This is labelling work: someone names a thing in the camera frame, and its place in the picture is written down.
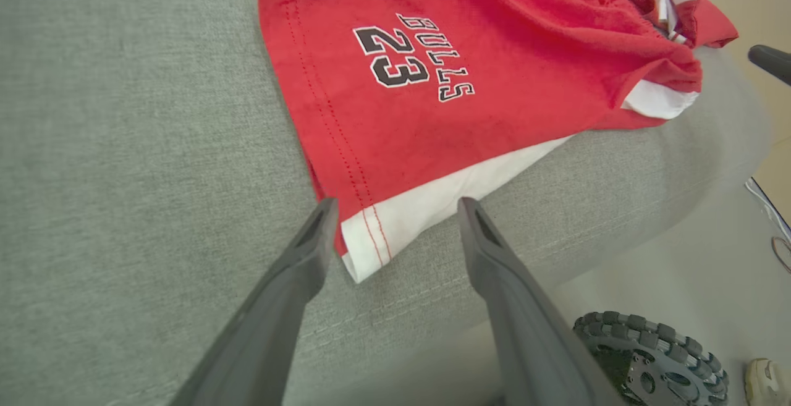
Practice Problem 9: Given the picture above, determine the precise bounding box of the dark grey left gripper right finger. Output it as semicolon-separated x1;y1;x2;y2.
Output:
457;197;625;406

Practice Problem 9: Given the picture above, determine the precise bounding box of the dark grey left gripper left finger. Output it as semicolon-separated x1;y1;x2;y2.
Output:
169;197;340;406

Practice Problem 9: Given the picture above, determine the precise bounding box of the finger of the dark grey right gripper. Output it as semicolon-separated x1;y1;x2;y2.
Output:
747;44;791;87

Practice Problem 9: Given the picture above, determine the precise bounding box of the red shorts white stripe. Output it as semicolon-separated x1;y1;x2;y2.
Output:
253;0;703;284

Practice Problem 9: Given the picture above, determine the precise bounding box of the black robot omni wheel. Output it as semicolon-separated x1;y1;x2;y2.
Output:
573;311;730;406

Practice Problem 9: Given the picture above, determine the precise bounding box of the white shoe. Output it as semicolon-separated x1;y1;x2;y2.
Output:
744;358;791;406

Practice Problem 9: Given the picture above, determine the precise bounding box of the grey fabric sofa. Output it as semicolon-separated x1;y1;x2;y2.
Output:
0;0;774;406

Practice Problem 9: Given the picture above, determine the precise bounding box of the white floor cable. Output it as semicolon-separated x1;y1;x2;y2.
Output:
744;177;791;243

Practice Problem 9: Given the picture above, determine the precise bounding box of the reddish floor wire loop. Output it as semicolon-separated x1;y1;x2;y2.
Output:
771;235;791;274

